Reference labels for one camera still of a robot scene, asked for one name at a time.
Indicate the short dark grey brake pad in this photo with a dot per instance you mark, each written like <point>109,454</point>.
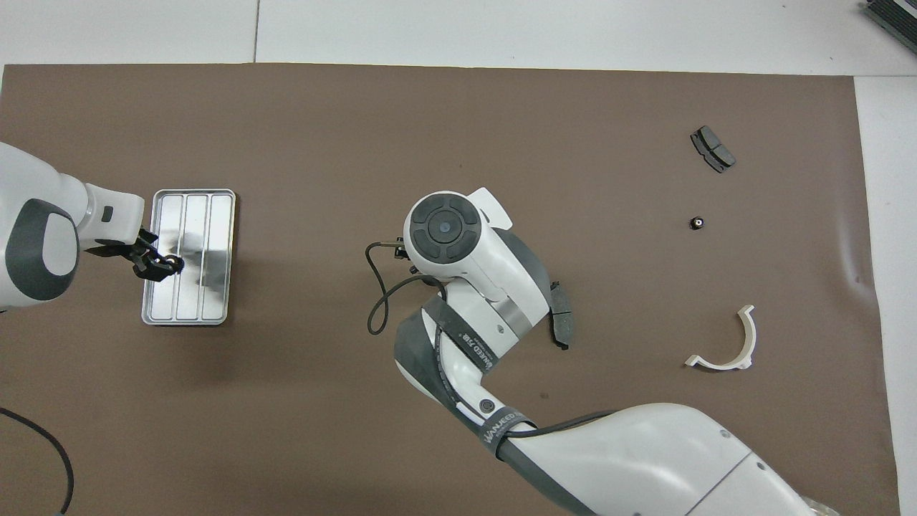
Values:
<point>713,148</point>

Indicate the small black bearing gear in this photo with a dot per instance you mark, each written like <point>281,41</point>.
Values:
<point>697,223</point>

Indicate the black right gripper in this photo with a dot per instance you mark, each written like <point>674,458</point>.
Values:
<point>403,247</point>

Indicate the dark ribbed device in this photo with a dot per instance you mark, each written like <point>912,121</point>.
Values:
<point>895,18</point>

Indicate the silver metal compartment tray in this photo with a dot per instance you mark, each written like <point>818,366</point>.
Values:
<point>208,287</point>

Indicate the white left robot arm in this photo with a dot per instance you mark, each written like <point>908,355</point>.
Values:
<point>36,215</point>

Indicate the brown table mat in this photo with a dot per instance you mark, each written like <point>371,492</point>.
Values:
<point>322,143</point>

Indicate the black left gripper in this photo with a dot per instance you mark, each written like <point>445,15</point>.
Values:
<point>118,247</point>

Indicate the white curved plastic bracket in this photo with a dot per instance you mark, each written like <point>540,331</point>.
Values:
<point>751,340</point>

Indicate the long dark grey brake pad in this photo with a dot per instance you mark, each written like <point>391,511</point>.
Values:
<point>562,319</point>

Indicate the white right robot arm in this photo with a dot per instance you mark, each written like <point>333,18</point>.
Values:
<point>487,272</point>

